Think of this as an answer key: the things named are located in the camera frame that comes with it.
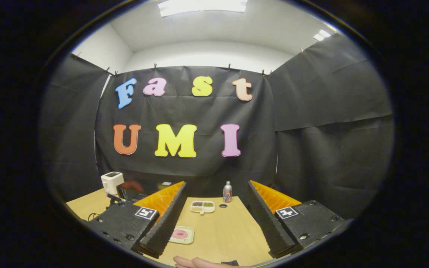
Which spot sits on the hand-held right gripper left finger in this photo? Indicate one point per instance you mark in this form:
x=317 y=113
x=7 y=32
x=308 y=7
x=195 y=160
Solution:
x=166 y=223

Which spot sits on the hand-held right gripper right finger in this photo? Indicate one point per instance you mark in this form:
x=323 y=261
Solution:
x=268 y=227

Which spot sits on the pink round pastry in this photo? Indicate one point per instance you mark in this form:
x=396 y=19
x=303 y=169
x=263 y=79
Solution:
x=180 y=234

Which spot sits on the black electric oven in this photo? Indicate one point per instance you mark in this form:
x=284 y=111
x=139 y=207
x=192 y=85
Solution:
x=132 y=193

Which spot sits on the cream square plate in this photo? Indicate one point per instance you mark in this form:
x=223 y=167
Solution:
x=184 y=240

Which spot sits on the white toaster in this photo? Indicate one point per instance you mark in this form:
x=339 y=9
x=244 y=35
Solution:
x=112 y=182

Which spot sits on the white divided snack tray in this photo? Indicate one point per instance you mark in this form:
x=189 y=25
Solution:
x=202 y=207

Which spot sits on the silver spray bottle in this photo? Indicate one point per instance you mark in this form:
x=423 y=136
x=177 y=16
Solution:
x=227 y=192

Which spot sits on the small ceiling light panel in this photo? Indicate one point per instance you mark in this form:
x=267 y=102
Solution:
x=322 y=34

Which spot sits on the large ceiling light panel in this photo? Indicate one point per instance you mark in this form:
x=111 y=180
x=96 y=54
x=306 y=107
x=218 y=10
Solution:
x=203 y=6

